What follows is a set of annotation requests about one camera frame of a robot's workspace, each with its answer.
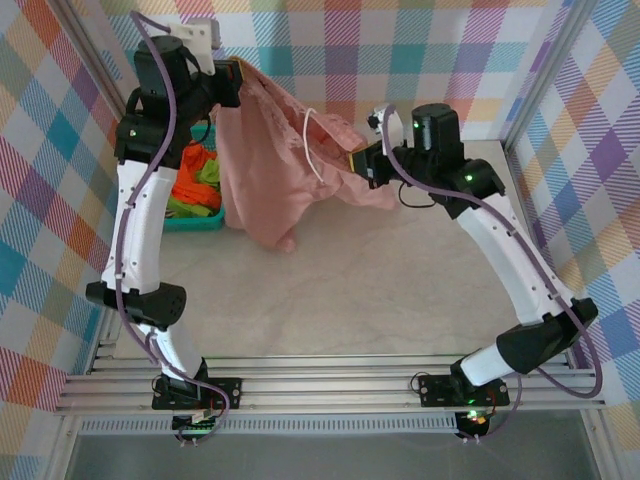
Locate orange shorts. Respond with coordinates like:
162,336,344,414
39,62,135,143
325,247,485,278
172,142,224,209

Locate lime green shorts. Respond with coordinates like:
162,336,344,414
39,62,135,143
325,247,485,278
166,158,225,221

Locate pink shorts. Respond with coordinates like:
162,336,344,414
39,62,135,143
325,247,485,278
212,62,399,255

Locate right controller board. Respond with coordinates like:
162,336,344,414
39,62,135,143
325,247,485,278
457,408,492,432

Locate controller board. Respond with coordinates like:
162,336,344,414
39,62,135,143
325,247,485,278
457,408,492,432
171,410,224,435

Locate left controller board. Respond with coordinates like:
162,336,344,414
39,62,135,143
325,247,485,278
171,410,224,435

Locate thin black left gripper cable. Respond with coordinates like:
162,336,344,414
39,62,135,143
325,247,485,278
187,112,214,146

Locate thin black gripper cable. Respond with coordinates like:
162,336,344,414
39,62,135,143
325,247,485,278
397,182,439,209
187,112,214,146

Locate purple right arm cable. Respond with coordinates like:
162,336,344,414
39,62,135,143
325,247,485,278
379,104,604,444

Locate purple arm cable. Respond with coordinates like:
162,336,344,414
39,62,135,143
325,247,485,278
379,104,604,444
113,10,232,444

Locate thin black right gripper cable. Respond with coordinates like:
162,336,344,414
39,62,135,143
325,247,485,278
397,182,439,209

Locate aluminium frame post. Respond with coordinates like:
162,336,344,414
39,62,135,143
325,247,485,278
499,0,599,151
59,0,126,119

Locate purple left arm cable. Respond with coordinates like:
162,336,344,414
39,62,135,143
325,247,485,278
113,10,232,444

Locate aluminium frame rail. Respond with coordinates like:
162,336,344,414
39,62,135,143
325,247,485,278
52,353,609,416

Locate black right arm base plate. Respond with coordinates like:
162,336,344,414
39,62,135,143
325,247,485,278
417,373,511,407

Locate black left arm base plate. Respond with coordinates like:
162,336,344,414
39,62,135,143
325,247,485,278
151,377,245,412

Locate slotted grey cable duct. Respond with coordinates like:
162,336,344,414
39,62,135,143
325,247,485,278
77,418,460,437

